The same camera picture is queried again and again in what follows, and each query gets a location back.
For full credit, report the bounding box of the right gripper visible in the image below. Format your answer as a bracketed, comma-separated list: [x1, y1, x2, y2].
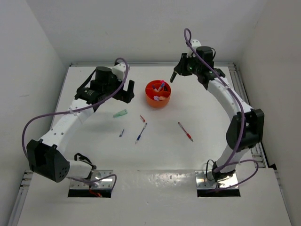
[174, 52, 201, 76]

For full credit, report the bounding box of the red pen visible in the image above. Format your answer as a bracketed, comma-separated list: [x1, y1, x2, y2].
[178, 122, 193, 142]

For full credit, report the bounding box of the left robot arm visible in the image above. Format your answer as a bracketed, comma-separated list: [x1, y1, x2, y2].
[26, 63, 135, 183]

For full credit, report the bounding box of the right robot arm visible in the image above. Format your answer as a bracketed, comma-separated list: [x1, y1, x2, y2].
[170, 46, 264, 181]

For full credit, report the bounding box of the blue capped pen in container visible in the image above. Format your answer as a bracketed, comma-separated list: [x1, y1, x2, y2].
[157, 84, 164, 92]

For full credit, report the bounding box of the orange round container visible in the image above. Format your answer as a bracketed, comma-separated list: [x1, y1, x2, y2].
[145, 80, 172, 108]

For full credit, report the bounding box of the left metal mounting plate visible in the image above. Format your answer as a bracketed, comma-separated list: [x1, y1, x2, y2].
[69, 170, 115, 190]

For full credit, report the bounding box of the metal mounting plate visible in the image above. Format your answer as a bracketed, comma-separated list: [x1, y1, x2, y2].
[195, 169, 239, 190]
[69, 170, 115, 190]

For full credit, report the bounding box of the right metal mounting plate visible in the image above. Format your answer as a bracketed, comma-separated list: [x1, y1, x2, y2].
[195, 169, 239, 190]

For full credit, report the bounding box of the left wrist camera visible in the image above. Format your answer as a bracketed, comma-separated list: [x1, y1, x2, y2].
[111, 63, 130, 81]

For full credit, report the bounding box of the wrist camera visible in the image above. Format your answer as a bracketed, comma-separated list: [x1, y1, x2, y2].
[187, 39, 202, 57]
[111, 63, 130, 81]

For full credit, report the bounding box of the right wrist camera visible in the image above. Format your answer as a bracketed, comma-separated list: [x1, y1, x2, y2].
[187, 39, 202, 57]

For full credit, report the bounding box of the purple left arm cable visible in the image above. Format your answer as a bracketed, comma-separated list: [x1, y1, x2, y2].
[22, 57, 130, 189]

